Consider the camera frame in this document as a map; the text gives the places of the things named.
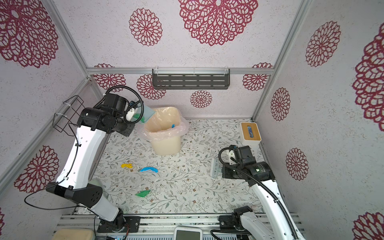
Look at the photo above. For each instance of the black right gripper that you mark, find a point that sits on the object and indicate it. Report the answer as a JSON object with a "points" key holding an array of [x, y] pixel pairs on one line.
{"points": [[225, 173]]}

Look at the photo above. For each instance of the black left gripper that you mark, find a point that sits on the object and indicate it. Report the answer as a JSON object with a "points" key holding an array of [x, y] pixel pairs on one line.
{"points": [[129, 131]]}

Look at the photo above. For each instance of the pale blue plastic dustpan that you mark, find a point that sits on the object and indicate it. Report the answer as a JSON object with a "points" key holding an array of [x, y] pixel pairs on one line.
{"points": [[149, 112]]}

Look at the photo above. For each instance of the cream trash bin with bag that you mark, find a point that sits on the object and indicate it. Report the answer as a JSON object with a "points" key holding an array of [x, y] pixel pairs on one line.
{"points": [[165, 140]]}

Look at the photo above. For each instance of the green paper scrap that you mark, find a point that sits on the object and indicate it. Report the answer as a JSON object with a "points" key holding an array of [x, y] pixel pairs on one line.
{"points": [[143, 194], [137, 114]]}

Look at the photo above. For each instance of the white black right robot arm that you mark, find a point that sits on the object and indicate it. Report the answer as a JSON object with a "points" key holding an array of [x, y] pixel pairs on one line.
{"points": [[282, 224]]}

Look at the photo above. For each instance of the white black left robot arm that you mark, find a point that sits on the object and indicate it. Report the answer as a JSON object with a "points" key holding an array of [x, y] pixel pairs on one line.
{"points": [[73, 183]]}

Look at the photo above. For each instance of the white tissue box wooden lid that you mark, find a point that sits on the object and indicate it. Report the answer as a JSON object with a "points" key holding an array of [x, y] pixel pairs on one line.
{"points": [[250, 134]]}

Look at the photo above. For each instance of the yellow paper scrap left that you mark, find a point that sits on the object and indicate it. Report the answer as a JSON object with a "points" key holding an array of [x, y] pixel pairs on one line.
{"points": [[129, 166]]}

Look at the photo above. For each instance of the pale green soap bar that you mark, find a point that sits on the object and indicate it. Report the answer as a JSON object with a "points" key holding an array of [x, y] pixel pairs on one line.
{"points": [[97, 183]]}

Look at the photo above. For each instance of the white digital clock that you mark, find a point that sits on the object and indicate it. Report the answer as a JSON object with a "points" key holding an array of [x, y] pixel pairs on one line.
{"points": [[187, 233]]}

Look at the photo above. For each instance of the cream sponge block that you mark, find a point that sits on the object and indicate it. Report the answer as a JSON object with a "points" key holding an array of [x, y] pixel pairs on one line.
{"points": [[74, 234]]}

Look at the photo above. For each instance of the black wire wall rack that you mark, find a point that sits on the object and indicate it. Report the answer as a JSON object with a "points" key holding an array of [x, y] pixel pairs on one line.
{"points": [[65, 121]]}

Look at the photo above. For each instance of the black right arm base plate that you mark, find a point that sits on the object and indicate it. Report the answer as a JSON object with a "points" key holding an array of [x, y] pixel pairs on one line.
{"points": [[228, 222]]}

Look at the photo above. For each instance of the dark grey wall shelf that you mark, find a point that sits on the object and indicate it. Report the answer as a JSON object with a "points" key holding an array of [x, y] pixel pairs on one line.
{"points": [[191, 79]]}

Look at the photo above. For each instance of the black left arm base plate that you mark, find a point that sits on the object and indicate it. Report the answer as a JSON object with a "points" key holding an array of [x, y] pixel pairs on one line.
{"points": [[130, 224]]}

